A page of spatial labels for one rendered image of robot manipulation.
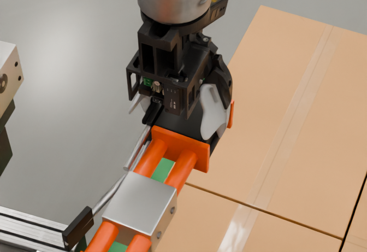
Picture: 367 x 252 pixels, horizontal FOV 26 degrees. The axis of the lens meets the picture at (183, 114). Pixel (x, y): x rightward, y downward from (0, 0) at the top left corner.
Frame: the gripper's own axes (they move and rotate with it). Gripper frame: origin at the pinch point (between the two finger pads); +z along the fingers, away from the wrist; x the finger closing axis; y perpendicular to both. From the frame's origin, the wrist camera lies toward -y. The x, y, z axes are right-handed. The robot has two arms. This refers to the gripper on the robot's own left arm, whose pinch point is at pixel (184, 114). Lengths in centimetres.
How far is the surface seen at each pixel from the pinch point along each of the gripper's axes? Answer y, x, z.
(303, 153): -51, 6, 67
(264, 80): -68, -10, 67
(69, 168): -58, -65, 121
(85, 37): -110, -87, 121
